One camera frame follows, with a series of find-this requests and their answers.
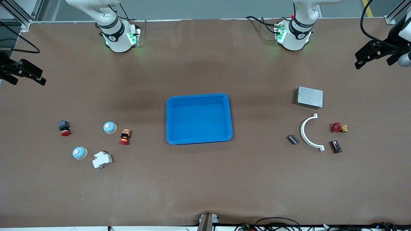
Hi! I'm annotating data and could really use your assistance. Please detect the black right base cables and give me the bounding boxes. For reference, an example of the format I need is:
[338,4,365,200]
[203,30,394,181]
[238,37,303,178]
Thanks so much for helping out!
[119,3,142,23]

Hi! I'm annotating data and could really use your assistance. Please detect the grey metal box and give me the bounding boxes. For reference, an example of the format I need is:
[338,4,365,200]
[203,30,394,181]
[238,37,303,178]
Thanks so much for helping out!
[296,86,324,109]

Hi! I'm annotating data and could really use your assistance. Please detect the black cable bundle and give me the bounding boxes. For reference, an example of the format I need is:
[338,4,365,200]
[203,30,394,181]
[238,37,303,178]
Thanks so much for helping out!
[234,217,411,231]

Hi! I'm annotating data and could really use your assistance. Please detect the aluminium frame profile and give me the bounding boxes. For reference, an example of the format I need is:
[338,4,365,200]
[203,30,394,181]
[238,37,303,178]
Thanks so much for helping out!
[385,0,411,25]
[0,0,44,32]

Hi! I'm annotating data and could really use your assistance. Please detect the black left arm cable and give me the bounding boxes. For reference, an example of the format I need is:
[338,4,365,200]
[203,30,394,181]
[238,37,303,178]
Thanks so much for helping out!
[360,0,405,48]

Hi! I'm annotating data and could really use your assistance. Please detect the red mushroom push button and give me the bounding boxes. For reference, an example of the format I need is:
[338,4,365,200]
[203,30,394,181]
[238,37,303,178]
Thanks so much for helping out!
[58,120,71,137]

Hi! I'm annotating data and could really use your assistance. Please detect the black base cables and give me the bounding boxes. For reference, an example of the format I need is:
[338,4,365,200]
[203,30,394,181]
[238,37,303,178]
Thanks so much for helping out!
[246,15,278,35]
[119,3,142,23]

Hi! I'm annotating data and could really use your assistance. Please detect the white curved plastic bracket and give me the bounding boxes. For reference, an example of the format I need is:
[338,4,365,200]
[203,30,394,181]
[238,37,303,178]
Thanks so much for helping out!
[301,113,325,152]

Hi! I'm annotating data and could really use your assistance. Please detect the blue dome call bell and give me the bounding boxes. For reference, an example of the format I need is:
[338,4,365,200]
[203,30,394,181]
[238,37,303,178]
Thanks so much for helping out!
[73,146,88,160]
[103,121,118,134]

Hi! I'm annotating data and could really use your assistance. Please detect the red handle brass valve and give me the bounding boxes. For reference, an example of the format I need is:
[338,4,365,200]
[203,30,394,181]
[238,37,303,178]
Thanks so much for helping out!
[331,122,349,133]

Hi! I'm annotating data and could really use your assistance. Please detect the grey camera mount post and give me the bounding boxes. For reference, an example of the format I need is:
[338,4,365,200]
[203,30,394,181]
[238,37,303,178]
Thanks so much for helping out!
[197,213,219,231]

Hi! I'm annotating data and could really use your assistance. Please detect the blue plastic tray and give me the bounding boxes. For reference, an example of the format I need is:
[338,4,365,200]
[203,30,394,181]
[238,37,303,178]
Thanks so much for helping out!
[166,93,233,145]

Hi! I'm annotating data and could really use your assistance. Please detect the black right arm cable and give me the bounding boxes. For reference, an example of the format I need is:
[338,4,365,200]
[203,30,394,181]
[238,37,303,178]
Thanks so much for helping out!
[0,20,41,54]

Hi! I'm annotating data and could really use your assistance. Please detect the black left base cables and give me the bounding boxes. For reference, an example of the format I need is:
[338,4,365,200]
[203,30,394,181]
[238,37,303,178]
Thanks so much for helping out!
[246,15,278,35]

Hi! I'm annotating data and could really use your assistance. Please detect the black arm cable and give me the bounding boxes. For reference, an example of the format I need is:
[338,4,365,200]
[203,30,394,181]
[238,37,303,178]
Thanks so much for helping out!
[360,0,405,48]
[0,20,41,54]

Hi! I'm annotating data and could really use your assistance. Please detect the white circuit breaker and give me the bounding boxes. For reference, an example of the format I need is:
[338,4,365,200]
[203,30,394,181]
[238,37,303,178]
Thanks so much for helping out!
[92,150,113,169]

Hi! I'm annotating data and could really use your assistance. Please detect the dark brown cylindrical capacitor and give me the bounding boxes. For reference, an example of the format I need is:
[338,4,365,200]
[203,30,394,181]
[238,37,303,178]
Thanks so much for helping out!
[329,140,343,154]

